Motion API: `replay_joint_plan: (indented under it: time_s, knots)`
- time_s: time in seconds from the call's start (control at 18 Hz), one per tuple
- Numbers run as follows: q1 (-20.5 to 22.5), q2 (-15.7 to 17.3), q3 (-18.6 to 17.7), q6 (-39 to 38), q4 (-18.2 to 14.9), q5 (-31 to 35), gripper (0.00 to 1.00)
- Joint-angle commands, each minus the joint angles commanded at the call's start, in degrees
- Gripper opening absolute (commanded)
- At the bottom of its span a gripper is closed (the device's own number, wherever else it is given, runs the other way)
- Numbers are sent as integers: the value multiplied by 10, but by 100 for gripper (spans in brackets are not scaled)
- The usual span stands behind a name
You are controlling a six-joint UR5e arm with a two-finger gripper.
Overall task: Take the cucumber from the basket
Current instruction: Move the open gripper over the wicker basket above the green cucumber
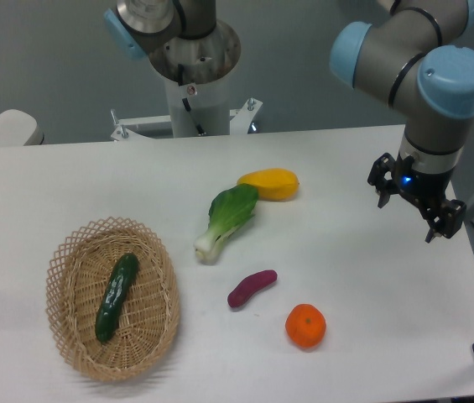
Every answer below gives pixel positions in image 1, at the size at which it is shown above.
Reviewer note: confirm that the dark green cucumber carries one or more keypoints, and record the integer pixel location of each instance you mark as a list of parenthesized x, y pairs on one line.
[(123, 275)]

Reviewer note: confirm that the orange tangerine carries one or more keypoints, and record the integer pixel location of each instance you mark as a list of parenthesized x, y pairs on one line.
[(305, 326)]

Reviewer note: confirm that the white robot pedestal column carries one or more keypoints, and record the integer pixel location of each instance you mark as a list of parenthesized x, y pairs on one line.
[(197, 110)]

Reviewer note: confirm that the purple sweet potato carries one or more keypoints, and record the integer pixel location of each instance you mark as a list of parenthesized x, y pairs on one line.
[(249, 286)]

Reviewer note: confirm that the green bok choy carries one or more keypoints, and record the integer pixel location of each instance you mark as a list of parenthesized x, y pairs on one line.
[(230, 210)]

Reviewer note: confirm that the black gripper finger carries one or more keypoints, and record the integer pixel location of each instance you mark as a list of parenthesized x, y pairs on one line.
[(445, 219), (377, 178)]

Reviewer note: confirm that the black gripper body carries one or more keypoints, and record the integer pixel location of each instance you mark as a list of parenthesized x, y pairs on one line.
[(425, 191)]

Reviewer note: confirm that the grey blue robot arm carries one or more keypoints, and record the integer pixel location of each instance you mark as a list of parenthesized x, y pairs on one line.
[(410, 63)]

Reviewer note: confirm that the yellow mango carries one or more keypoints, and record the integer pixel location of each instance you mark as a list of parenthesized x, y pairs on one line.
[(273, 184)]

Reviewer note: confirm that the woven wicker basket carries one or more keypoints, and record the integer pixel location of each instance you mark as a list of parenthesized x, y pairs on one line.
[(76, 281)]

